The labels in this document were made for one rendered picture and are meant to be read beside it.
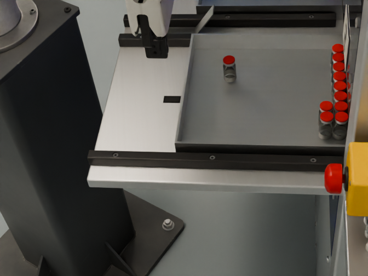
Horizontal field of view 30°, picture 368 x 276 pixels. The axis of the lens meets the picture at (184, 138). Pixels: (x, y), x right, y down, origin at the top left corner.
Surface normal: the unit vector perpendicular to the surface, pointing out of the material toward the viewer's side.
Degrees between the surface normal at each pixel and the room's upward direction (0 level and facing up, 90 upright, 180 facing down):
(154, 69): 0
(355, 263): 0
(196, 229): 0
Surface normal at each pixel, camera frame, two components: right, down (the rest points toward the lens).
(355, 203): -0.11, 0.76
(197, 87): -0.10, -0.66
